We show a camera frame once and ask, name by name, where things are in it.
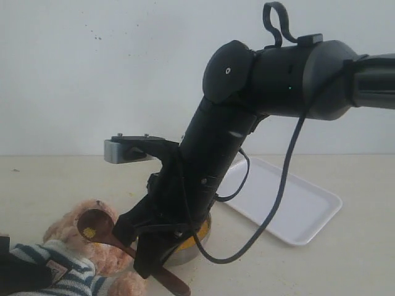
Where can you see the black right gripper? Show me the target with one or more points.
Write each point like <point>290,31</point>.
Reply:
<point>179,199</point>

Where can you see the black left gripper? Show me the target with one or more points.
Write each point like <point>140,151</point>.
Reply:
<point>21,276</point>

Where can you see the dark brown wooden spoon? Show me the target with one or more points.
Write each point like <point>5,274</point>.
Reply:
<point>96,226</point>

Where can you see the beige teddy bear striped sweater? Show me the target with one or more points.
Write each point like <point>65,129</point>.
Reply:
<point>80,267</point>

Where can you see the yellow millet grains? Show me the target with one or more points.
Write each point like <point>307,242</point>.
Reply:
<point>202,233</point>

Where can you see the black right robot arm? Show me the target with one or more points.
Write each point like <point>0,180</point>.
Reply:
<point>241,87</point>

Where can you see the steel bowl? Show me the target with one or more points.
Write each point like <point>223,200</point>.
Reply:
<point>180,257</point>

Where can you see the white rectangular plastic tray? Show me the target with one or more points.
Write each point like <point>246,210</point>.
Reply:
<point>305,208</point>

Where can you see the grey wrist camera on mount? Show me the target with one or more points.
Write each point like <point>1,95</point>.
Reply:
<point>128,149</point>

